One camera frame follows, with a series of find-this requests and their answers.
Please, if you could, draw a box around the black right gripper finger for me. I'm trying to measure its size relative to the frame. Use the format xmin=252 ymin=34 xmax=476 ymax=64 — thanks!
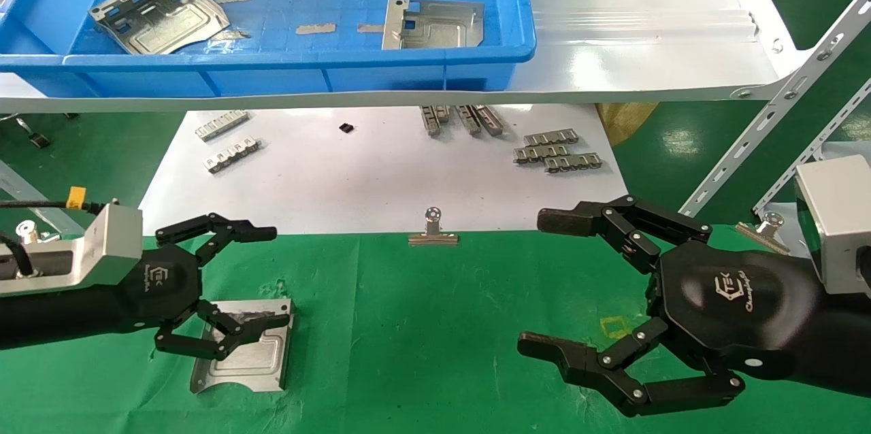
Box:
xmin=517 ymin=315 xmax=746 ymax=418
xmin=537 ymin=195 xmax=713 ymax=276

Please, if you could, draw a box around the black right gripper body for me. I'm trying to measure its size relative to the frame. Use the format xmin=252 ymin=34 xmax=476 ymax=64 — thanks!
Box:
xmin=646 ymin=241 xmax=827 ymax=382

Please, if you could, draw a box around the blue plastic bin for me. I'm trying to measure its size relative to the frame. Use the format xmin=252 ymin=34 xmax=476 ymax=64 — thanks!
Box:
xmin=0 ymin=0 xmax=537 ymax=100

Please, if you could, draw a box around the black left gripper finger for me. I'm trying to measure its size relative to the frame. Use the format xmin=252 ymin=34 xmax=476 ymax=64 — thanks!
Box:
xmin=155 ymin=212 xmax=278 ymax=268
xmin=154 ymin=298 xmax=291 ymax=362

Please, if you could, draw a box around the silver binder clip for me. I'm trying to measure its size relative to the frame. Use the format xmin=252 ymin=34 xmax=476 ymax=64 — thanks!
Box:
xmin=735 ymin=212 xmax=791 ymax=256
xmin=15 ymin=220 xmax=55 ymax=248
xmin=408 ymin=207 xmax=459 ymax=246

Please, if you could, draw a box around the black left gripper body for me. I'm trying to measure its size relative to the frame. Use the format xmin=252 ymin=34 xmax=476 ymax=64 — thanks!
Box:
xmin=136 ymin=245 xmax=205 ymax=334

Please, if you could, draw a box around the green table cloth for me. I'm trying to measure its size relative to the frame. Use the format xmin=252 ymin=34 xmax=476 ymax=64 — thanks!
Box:
xmin=0 ymin=223 xmax=871 ymax=434

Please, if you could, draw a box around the black cable with yellow plug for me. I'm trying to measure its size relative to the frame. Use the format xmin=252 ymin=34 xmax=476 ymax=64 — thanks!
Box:
xmin=0 ymin=186 xmax=113 ymax=278

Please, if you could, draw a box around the white slotted shelf post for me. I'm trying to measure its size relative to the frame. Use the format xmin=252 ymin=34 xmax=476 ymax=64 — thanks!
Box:
xmin=0 ymin=161 xmax=89 ymax=237
xmin=674 ymin=0 xmax=871 ymax=222
xmin=752 ymin=77 xmax=871 ymax=216

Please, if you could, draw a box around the white lower shelf board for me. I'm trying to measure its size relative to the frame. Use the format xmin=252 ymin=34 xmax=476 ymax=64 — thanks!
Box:
xmin=125 ymin=104 xmax=638 ymax=237

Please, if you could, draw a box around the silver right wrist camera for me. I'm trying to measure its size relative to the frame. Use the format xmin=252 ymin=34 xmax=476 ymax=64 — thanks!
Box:
xmin=795 ymin=154 xmax=871 ymax=295

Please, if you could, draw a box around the curved notch metal plate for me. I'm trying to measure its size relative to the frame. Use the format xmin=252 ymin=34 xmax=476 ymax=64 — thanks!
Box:
xmin=189 ymin=297 xmax=295 ymax=394

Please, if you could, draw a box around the flat square hole metal plate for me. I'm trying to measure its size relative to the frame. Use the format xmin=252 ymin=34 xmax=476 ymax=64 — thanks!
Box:
xmin=381 ymin=0 xmax=485 ymax=50

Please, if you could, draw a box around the tan woven bag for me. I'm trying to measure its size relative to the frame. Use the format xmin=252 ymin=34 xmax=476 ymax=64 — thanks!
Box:
xmin=596 ymin=103 xmax=659 ymax=148

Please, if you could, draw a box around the slotted rim metal plate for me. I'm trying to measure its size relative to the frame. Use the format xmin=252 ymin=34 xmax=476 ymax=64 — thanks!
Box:
xmin=88 ymin=0 xmax=231 ymax=56

